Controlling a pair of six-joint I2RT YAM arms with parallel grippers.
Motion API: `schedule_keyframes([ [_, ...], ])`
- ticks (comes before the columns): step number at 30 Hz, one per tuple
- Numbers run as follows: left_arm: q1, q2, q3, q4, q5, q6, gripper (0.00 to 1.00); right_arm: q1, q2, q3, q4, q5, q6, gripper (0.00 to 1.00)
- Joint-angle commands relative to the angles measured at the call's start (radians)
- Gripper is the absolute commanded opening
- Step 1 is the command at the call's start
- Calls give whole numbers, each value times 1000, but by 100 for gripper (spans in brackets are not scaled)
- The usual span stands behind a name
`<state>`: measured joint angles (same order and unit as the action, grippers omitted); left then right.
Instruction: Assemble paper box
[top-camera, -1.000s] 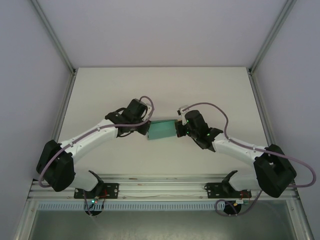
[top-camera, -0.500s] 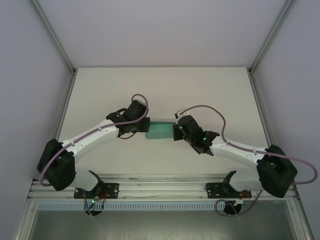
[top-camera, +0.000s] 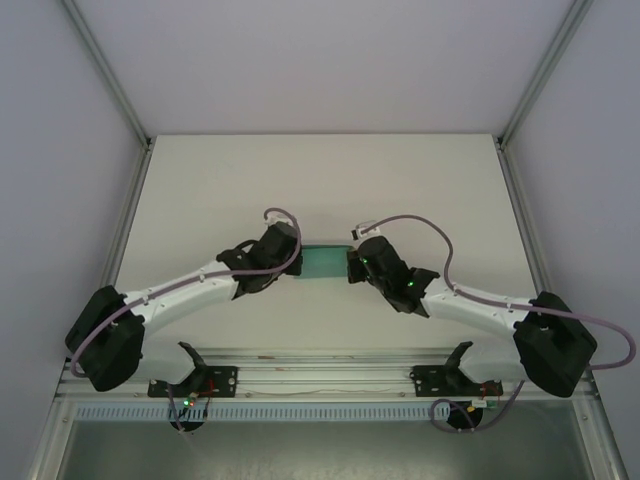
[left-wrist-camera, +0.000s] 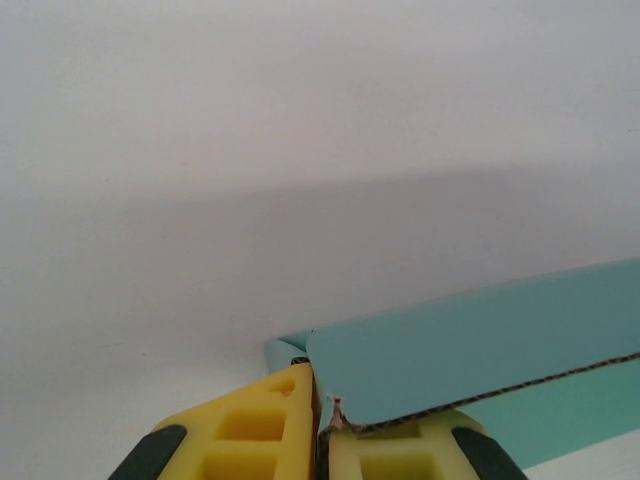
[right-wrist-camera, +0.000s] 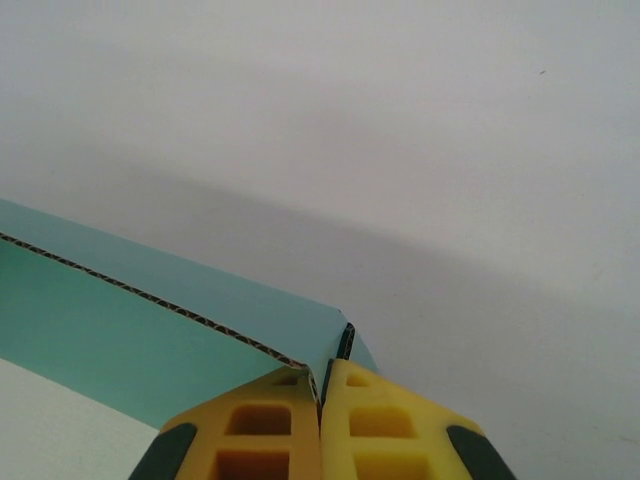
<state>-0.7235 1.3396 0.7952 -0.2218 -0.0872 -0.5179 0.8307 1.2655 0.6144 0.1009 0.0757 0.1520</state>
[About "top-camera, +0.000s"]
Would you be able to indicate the teal paper box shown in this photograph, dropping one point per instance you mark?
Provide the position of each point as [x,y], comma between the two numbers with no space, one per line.
[325,262]

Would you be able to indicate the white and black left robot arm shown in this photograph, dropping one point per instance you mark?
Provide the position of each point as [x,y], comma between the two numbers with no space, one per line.
[185,295]

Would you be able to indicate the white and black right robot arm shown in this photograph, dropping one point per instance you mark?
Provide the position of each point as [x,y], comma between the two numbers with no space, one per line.
[475,310]

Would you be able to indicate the small white green connector board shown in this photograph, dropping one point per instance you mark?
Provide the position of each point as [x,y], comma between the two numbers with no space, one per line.
[482,403]

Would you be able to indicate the small circuit board with LEDs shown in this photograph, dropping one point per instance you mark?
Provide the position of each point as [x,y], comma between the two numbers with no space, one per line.
[189,400]

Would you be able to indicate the grey metal sheet panel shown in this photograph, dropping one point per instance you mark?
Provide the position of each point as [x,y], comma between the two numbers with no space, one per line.
[325,450]

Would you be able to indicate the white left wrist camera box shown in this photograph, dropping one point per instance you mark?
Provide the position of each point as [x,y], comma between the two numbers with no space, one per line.
[270,218]

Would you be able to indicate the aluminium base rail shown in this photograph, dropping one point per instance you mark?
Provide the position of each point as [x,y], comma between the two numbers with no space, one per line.
[325,372]

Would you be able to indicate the aluminium table side rail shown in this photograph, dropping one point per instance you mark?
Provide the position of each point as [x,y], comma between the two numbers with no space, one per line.
[127,200]
[523,200]

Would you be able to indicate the aluminium frame post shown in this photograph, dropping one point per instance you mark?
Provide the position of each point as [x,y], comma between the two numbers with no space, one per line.
[545,70]
[107,70]

